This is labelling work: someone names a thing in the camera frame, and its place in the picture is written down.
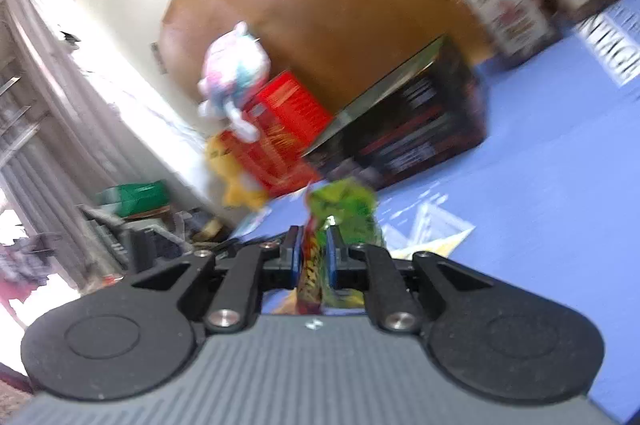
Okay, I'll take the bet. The pastel plush toy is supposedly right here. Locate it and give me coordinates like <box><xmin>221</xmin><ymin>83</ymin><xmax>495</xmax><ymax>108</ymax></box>
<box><xmin>196</xmin><ymin>21</ymin><xmax>273</xmax><ymax>143</ymax></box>

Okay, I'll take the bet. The green plastic bag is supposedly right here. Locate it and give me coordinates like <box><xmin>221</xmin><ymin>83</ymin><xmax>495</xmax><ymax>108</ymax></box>
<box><xmin>95</xmin><ymin>180</ymin><xmax>168</xmax><ymax>216</ymax></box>

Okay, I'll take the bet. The red biscuit gift box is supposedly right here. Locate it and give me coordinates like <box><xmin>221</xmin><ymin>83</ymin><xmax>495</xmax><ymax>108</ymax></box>
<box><xmin>220</xmin><ymin>70</ymin><xmax>335</xmax><ymax>198</ymax></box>

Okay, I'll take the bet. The green snack packet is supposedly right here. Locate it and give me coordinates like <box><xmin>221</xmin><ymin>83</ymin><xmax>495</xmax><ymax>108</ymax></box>
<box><xmin>292</xmin><ymin>178</ymin><xmax>386</xmax><ymax>316</ymax></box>

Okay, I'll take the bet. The yellow plush duck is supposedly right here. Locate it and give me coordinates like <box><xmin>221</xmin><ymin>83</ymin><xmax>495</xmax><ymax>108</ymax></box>
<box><xmin>205</xmin><ymin>132</ymin><xmax>271</xmax><ymax>211</ymax></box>

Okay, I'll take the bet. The black cardboard box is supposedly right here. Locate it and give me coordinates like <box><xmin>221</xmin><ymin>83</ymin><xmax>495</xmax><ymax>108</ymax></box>
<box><xmin>302</xmin><ymin>35</ymin><xmax>488</xmax><ymax>191</ymax></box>

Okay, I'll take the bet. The grey curtain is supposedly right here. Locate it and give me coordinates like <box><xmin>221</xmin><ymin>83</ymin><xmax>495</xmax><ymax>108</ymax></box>
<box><xmin>0</xmin><ymin>0</ymin><xmax>201</xmax><ymax>291</ymax></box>

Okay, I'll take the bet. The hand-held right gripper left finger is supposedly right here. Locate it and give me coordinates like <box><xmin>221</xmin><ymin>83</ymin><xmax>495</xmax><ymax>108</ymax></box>
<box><xmin>129</xmin><ymin>225</ymin><xmax>305</xmax><ymax>333</ymax></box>

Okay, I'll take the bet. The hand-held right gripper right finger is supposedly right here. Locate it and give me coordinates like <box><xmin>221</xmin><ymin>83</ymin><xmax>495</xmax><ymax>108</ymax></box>
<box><xmin>322</xmin><ymin>225</ymin><xmax>493</xmax><ymax>333</ymax></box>

